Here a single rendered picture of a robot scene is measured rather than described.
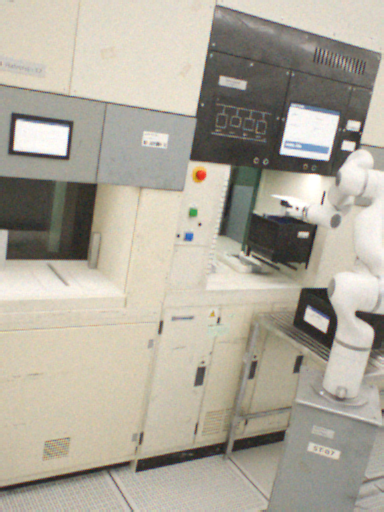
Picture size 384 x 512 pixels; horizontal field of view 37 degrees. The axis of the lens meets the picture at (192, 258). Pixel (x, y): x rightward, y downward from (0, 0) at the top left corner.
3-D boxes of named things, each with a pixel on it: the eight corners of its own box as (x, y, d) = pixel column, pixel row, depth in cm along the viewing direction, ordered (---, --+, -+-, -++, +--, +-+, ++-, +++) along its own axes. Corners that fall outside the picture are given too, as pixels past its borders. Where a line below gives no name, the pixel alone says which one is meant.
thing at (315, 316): (290, 324, 249) (299, 287, 244) (337, 321, 263) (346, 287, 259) (334, 353, 226) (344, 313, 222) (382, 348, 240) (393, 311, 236)
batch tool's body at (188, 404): (138, 480, 248) (224, 4, 196) (67, 374, 325) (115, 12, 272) (290, 446, 295) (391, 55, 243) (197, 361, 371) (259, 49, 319)
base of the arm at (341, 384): (368, 413, 183) (383, 362, 178) (309, 397, 187) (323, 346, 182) (365, 387, 201) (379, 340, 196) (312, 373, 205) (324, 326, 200)
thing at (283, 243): (266, 270, 252) (281, 201, 244) (240, 256, 269) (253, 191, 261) (307, 270, 265) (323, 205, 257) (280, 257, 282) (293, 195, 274)
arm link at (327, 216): (322, 200, 245) (306, 207, 241) (344, 207, 234) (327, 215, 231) (324, 217, 249) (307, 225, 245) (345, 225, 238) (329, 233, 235)
